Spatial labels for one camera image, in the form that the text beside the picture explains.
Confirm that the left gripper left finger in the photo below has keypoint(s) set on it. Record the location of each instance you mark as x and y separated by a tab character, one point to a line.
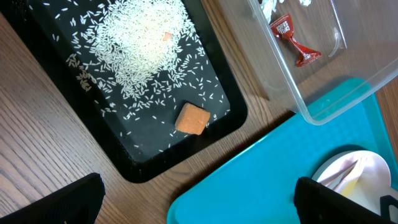
78	202

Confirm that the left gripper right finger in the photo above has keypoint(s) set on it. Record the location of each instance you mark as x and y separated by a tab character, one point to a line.
316	203

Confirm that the orange food cube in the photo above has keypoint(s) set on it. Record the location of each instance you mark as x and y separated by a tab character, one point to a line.
192	119

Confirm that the white rice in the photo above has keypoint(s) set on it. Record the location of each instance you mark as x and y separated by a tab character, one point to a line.
138	62

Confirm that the red sauce packet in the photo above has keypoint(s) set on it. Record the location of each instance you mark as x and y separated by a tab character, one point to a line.
283	28

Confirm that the white napkin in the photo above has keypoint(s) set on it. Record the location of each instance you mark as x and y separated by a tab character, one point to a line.
268	7

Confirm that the black waste tray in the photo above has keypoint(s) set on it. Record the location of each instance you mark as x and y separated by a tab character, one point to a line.
132	164

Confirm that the pink plate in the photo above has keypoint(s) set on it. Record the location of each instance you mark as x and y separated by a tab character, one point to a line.
361	176

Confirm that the teal serving tray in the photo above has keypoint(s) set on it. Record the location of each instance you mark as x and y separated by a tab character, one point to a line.
257	186

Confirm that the clear plastic bin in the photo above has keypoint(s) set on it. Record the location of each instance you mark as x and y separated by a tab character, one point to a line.
357	39

